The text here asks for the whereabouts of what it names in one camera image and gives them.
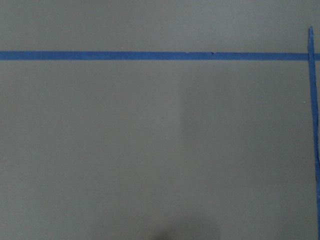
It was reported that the brown paper table cover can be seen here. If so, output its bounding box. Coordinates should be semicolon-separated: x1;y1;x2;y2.
0;0;320;240

